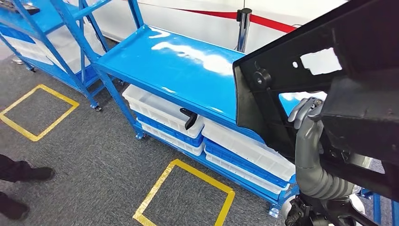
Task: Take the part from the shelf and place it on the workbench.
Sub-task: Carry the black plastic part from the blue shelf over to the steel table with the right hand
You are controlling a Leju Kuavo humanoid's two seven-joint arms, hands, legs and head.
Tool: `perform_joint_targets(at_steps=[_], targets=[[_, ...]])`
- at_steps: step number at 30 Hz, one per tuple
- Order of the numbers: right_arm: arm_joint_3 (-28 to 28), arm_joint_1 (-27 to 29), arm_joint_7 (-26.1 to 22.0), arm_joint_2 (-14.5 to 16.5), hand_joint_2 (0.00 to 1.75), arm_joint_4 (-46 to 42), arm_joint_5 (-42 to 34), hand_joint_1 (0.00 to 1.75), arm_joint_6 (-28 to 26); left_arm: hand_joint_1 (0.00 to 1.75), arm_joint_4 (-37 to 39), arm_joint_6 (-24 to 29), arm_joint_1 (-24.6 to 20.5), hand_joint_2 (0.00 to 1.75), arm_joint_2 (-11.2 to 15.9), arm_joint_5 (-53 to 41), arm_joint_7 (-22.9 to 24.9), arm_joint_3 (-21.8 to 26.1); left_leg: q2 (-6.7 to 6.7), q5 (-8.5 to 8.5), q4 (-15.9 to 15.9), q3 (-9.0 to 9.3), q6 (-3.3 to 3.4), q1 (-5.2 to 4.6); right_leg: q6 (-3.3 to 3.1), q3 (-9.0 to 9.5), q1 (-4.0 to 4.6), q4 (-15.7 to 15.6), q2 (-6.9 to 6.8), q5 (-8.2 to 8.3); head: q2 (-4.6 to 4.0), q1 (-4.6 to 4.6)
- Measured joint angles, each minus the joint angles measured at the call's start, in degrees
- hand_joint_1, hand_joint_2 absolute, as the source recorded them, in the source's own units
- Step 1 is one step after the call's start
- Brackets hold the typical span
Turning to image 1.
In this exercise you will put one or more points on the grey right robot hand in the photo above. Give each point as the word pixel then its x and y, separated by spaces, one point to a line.
pixel 307 140

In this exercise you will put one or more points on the long black plastic frame part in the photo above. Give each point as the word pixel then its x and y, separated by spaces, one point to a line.
pixel 358 37

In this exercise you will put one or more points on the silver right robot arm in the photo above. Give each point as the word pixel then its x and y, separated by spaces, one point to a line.
pixel 324 187

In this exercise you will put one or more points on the black angled plastic part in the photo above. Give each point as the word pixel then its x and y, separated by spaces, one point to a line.
pixel 190 120

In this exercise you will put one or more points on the dark flat part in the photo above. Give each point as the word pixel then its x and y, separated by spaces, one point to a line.
pixel 21 7

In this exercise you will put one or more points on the white plastic storage bin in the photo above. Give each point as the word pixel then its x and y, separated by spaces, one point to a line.
pixel 249 149
pixel 146 99
pixel 174 144
pixel 249 175

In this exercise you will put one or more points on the yellow floor tape square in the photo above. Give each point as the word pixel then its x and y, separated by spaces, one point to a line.
pixel 59 96
pixel 202 176

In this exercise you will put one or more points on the red barrier belt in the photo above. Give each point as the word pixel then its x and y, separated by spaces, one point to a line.
pixel 274 23
pixel 215 14

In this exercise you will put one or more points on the white car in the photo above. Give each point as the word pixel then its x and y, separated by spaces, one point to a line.
pixel 187 18

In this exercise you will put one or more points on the translucent white storage bin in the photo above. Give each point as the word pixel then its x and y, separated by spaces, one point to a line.
pixel 68 46

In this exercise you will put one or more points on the person's foot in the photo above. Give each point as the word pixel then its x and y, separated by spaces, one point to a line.
pixel 12 207
pixel 31 173

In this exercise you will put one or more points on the black stanchion post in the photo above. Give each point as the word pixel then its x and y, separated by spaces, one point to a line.
pixel 243 34

